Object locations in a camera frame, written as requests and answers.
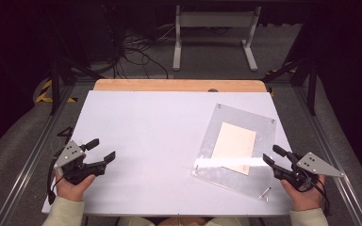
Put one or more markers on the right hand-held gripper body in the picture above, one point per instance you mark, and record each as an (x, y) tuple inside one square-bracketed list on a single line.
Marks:
[(315, 165)]

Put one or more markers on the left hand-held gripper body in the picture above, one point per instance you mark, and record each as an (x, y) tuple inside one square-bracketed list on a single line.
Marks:
[(70, 153)]

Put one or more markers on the clear acrylic frame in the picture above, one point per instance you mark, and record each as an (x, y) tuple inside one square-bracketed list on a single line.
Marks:
[(210, 179)]

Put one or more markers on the person's right hand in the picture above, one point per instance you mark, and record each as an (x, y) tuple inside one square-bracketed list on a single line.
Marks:
[(306, 199)]

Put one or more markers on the person's left hand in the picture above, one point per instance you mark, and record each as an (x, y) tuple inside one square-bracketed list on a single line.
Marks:
[(70, 191)]

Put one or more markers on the beige card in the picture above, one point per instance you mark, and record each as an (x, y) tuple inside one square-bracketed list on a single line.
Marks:
[(234, 141)]

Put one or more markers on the yellow black floor tape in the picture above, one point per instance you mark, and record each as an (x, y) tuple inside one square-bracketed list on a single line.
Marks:
[(278, 71), (45, 94)]

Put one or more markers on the black tripod stand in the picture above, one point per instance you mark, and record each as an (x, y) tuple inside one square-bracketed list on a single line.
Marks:
[(56, 81), (309, 81)]

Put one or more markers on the white metal stand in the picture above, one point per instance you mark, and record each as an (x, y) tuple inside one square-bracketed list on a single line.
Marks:
[(215, 19)]

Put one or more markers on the aluminium rail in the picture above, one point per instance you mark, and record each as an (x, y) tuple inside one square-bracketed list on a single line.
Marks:
[(28, 166), (330, 144)]

